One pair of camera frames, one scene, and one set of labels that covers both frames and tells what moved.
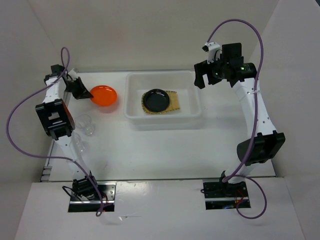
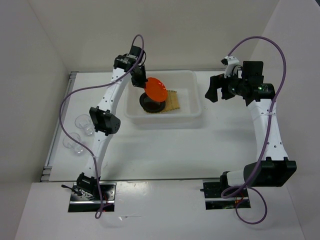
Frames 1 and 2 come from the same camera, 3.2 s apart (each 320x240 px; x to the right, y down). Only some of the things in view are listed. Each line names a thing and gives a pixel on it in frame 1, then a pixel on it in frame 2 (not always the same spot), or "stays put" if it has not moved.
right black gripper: (203, 68) → (216, 82)
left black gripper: (83, 92) → (142, 82)
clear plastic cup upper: (83, 121) stays put
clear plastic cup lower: (76, 142) stays put
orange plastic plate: (103, 95) → (156, 89)
